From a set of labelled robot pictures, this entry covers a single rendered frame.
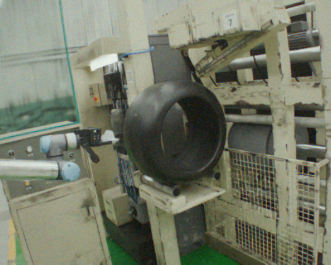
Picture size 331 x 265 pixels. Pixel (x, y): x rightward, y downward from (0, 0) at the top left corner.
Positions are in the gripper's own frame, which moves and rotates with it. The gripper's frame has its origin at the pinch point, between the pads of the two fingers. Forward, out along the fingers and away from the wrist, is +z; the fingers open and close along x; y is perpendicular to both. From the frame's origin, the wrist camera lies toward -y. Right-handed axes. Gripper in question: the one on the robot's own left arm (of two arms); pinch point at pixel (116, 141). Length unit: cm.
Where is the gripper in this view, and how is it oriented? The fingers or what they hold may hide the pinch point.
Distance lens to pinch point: 139.0
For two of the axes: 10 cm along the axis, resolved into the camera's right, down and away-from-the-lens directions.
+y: -0.3, -9.9, -1.3
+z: 8.4, -1.0, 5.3
